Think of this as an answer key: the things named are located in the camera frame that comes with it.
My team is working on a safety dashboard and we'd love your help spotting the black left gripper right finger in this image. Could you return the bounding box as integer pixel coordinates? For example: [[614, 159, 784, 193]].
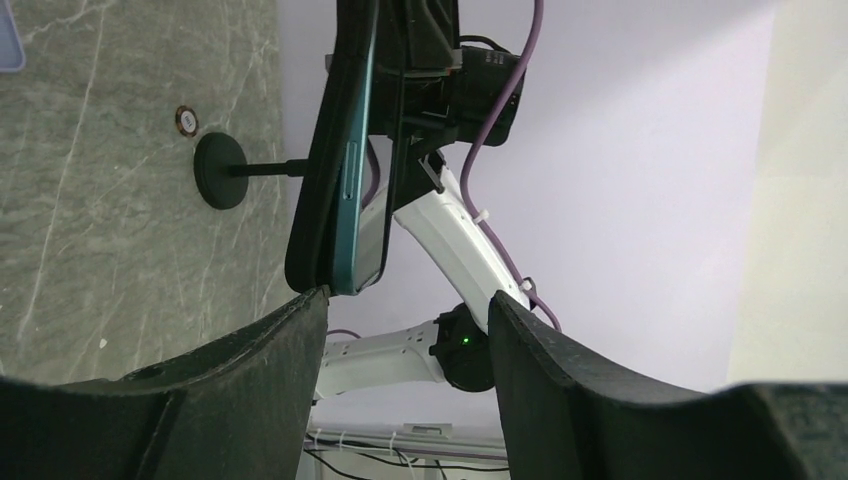
[[489, 292, 847, 479]]

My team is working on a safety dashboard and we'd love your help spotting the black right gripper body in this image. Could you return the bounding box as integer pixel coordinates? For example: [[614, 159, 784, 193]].
[[370, 40, 525, 146]]

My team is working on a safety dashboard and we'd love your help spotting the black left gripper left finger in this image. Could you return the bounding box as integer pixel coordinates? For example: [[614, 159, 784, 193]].
[[1, 287, 328, 479]]

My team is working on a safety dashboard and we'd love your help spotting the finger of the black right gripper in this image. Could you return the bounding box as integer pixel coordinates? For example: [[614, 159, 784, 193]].
[[377, 0, 461, 73]]

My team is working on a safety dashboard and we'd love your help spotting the black phone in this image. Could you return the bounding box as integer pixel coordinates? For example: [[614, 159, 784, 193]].
[[331, 20, 386, 296]]

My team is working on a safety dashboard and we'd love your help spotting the lavender phone case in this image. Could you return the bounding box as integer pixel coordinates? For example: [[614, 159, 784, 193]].
[[0, 0, 26, 74]]

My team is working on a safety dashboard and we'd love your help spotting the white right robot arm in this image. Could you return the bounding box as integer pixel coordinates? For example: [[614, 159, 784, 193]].
[[302, 1, 531, 400]]

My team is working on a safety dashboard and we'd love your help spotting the black microphone stand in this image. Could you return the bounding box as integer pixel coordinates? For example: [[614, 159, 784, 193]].
[[193, 132, 307, 210]]

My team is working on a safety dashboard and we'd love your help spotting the round poker chip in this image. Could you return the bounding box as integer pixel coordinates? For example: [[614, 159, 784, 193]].
[[174, 105, 199, 138]]

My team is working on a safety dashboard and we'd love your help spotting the aluminium frame rail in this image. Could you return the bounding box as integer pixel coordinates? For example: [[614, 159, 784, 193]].
[[306, 427, 507, 463]]

